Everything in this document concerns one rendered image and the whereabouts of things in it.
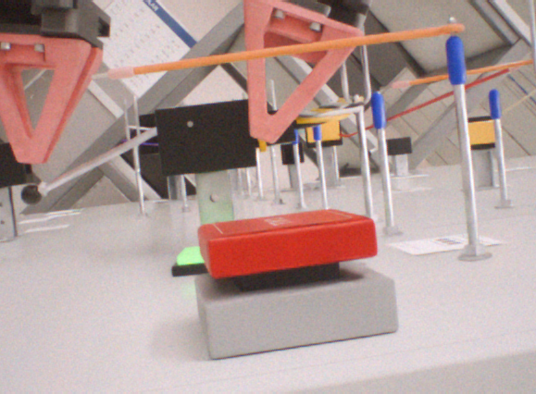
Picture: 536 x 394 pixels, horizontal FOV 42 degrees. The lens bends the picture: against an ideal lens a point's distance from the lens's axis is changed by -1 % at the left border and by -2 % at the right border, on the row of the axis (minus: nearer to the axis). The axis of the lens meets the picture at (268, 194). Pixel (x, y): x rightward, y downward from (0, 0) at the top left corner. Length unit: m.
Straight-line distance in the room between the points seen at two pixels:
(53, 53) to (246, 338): 0.26
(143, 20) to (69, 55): 7.87
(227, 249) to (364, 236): 0.04
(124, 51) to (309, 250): 8.03
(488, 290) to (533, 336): 0.06
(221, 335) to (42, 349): 0.07
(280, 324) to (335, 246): 0.03
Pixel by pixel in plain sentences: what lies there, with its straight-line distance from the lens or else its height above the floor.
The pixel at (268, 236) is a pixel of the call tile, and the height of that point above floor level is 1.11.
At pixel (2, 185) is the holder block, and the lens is 0.76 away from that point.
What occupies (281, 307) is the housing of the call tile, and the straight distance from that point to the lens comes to 0.20.
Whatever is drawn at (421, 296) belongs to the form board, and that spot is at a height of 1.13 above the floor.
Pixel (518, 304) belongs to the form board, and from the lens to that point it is 0.24.
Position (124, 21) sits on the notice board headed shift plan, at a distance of 8.32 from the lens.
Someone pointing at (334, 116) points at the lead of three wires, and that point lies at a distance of 0.45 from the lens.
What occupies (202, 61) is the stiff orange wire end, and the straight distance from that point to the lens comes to 0.33.
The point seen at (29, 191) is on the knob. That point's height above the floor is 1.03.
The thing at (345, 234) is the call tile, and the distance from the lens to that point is 0.21.
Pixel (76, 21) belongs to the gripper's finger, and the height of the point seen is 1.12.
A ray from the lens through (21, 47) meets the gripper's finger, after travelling 0.44.
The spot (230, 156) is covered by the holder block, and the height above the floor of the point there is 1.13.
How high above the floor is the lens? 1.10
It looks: 5 degrees up
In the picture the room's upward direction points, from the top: 45 degrees clockwise
